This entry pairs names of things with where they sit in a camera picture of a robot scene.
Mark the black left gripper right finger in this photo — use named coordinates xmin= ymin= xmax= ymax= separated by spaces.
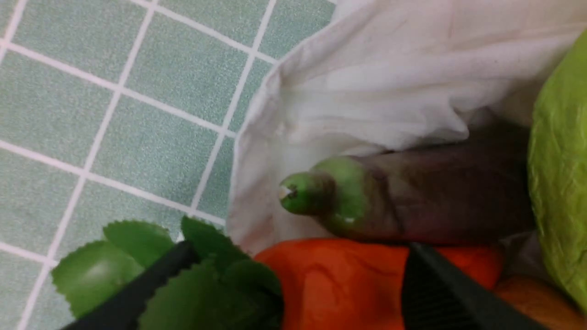
xmin=402 ymin=242 xmax=544 ymax=330

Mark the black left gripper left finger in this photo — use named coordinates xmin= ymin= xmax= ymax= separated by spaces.
xmin=59 ymin=241 xmax=201 ymax=330

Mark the orange carrot with green leaves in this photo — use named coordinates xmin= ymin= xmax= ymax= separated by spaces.
xmin=51 ymin=215 xmax=505 ymax=330

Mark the white cloth tote bag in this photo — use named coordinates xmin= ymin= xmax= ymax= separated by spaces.
xmin=226 ymin=0 xmax=587 ymax=254

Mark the dark purple eggplant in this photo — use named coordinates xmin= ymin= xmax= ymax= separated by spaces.
xmin=278 ymin=122 xmax=535 ymax=245

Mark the light green corn cob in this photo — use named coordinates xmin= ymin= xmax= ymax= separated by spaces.
xmin=528 ymin=33 xmax=587 ymax=313

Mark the green checkered tablecloth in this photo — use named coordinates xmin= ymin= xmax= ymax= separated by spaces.
xmin=1 ymin=0 xmax=335 ymax=330

